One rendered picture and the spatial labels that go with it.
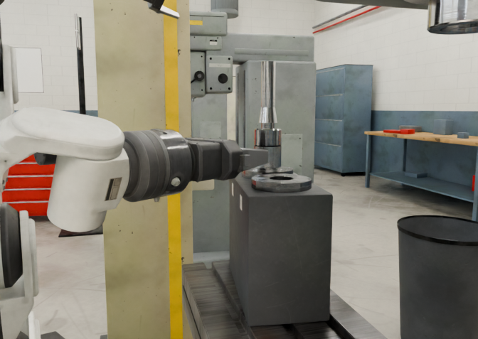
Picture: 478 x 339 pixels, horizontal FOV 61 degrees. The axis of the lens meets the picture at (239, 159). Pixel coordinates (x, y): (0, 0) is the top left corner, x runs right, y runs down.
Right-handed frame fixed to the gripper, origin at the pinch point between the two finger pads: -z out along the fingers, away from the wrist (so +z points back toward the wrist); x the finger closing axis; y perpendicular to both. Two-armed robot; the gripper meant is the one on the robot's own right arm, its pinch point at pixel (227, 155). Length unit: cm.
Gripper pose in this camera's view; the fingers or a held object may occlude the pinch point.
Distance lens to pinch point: 63.1
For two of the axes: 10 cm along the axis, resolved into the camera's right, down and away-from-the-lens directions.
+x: -7.4, -0.8, 6.7
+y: 0.0, 9.9, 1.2
